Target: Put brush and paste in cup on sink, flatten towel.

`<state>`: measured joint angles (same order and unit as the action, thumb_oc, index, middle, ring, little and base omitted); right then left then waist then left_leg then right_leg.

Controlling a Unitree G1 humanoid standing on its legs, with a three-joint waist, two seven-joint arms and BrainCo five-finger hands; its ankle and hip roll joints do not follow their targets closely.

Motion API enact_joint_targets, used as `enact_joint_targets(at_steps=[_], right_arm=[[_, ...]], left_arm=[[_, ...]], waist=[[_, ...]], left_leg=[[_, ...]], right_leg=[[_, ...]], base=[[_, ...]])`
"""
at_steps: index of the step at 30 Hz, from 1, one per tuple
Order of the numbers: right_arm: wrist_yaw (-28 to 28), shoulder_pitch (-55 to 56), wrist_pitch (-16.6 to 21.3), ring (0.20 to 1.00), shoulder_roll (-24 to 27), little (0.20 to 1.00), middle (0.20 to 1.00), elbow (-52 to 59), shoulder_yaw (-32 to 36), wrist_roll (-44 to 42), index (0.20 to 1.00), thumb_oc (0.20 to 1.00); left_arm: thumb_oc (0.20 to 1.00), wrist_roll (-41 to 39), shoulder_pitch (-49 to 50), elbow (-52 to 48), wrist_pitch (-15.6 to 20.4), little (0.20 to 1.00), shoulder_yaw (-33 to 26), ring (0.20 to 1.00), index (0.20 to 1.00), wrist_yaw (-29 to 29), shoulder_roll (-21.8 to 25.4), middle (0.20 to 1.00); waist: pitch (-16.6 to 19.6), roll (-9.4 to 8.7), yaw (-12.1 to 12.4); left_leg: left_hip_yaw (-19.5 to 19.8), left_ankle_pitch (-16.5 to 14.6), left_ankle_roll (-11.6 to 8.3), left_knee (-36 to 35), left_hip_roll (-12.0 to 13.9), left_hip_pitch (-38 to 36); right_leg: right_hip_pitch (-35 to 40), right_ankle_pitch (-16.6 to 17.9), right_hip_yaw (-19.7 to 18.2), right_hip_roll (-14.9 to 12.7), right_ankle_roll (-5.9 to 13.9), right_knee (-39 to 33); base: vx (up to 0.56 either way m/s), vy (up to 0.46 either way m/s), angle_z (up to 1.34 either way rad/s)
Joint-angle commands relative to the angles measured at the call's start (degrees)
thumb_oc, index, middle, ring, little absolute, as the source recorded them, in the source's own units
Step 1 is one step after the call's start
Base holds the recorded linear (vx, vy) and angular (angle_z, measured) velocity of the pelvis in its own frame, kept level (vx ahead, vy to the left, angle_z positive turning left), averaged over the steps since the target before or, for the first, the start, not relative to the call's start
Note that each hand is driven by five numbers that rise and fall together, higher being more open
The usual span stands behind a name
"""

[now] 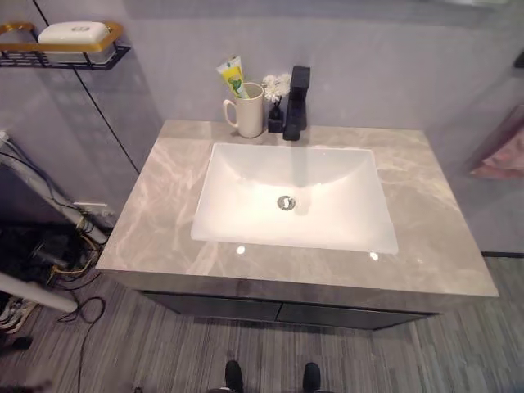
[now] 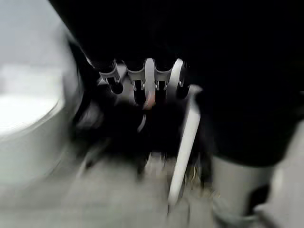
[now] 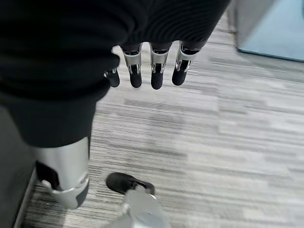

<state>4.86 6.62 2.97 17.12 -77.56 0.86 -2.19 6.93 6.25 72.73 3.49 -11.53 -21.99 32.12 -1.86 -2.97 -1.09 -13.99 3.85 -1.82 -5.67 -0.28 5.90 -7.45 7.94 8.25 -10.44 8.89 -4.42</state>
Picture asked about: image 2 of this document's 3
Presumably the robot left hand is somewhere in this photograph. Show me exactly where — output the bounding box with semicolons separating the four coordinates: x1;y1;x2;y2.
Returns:
47;0;304;216

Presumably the white sink basin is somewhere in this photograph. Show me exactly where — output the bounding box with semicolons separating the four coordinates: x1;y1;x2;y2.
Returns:
0;0;80;178

